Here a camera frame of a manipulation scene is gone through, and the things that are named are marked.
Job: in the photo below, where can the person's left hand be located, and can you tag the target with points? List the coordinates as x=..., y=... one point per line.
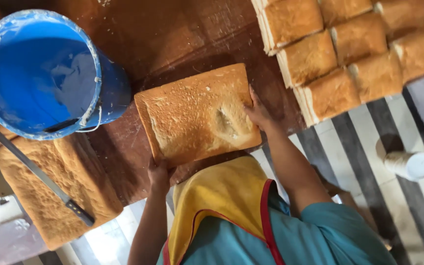
x=159, y=176

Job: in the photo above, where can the person's right hand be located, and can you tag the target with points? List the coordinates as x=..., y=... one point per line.
x=260, y=114

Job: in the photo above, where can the person's left fingers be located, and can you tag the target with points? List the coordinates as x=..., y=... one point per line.
x=156, y=162

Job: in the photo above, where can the golden bread slab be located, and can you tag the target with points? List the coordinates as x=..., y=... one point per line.
x=197, y=114

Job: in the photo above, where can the yellow apron with red trim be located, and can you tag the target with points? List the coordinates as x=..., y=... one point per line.
x=219, y=198

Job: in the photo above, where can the rough-topped brown bread slab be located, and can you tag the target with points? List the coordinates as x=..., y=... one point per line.
x=68, y=184

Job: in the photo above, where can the blue plastic bucket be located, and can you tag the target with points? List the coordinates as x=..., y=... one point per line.
x=42, y=73

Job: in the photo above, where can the teal shirt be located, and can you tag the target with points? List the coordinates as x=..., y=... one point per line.
x=326, y=239

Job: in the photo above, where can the stack of cut bread loaves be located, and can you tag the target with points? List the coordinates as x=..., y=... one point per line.
x=344, y=55

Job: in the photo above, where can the white cylindrical table leg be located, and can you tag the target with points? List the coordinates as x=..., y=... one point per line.
x=409, y=163

